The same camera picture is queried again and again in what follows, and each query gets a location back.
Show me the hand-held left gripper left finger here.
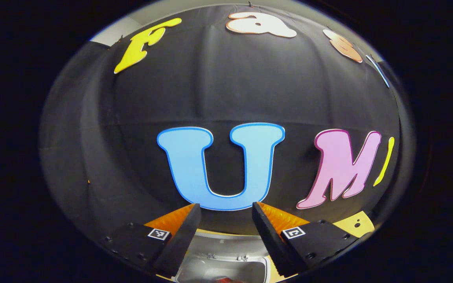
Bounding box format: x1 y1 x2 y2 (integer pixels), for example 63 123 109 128
104 203 202 277

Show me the white desktop garbage bin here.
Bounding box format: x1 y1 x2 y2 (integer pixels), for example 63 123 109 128
173 231 271 283

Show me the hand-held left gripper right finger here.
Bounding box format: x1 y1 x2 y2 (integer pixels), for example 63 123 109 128
252 202 359 277

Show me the black backdrop cloth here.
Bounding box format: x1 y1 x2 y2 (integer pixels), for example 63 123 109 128
40 4 414 256

